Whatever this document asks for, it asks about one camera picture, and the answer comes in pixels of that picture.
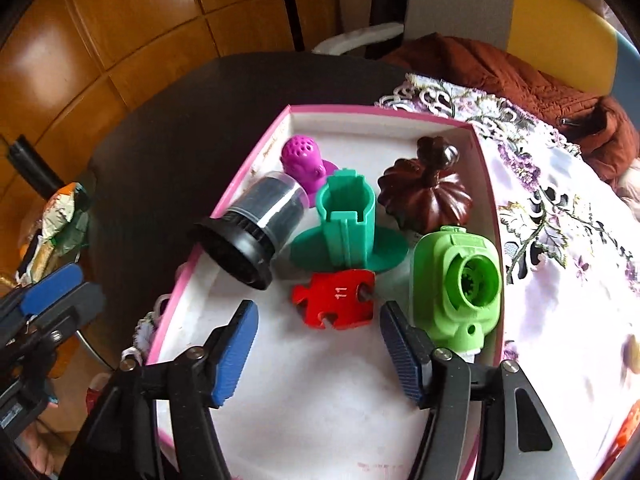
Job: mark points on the brown quilted jacket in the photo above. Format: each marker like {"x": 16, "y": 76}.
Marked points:
{"x": 525, "y": 90}

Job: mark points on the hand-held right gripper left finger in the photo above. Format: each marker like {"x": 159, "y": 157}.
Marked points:
{"x": 232, "y": 355}

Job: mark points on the pink duvet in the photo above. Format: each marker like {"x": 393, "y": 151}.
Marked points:
{"x": 631, "y": 180}

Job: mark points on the pink cardboard box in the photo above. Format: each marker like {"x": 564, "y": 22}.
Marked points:
{"x": 325, "y": 400}

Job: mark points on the green plug-in device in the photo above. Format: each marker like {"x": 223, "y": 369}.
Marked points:
{"x": 450, "y": 285}

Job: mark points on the red puzzle piece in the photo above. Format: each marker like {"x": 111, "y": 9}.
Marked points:
{"x": 335, "y": 300}

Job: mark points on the green plastic holder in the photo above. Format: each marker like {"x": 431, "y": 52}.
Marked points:
{"x": 345, "y": 220}

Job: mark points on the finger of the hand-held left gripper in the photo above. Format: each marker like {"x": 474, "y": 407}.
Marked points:
{"x": 50, "y": 290}
{"x": 80, "y": 305}

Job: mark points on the brown pumpkin-shaped ornament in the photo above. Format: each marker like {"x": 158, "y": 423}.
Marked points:
{"x": 430, "y": 195}

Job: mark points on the wooden wardrobe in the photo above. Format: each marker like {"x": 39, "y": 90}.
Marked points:
{"x": 125, "y": 35}

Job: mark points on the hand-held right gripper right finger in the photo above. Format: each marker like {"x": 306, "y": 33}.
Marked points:
{"x": 405, "y": 355}

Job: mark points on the person's left hand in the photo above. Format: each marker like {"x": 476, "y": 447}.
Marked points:
{"x": 40, "y": 452}

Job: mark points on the black round table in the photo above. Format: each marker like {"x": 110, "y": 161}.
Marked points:
{"x": 175, "y": 135}

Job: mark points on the grey yellow blue headboard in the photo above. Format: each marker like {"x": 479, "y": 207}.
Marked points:
{"x": 550, "y": 15}

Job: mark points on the white embroidered floral tablecloth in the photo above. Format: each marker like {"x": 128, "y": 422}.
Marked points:
{"x": 550, "y": 310}

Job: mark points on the colourful snack bag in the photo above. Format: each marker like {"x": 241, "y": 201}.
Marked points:
{"x": 57, "y": 220}

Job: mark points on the purple perforated toy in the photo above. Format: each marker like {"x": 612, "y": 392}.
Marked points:
{"x": 300, "y": 157}

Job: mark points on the black bar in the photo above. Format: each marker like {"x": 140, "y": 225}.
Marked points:
{"x": 32, "y": 162}

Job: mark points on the yellow egg-shaped case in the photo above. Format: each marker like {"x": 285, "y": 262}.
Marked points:
{"x": 632, "y": 354}

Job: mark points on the small orange toy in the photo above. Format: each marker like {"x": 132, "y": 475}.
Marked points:
{"x": 630, "y": 432}

